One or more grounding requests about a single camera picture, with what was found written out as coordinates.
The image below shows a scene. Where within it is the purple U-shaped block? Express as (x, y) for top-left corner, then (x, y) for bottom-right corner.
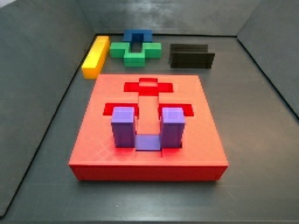
(111, 107), (186, 151)

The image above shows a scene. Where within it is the yellow long bar block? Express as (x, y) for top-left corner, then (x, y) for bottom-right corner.
(82, 36), (110, 80)

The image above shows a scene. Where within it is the red fixture base block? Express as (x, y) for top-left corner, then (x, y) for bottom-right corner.
(70, 74), (230, 181)

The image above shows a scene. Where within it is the black angled holder fixture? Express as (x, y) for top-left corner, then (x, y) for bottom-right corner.
(170, 44), (215, 69)

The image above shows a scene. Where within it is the green stepped block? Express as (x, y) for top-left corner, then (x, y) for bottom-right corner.
(110, 42), (163, 67)

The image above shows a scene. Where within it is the blue U-shaped block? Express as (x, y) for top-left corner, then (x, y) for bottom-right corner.
(123, 29), (152, 43)

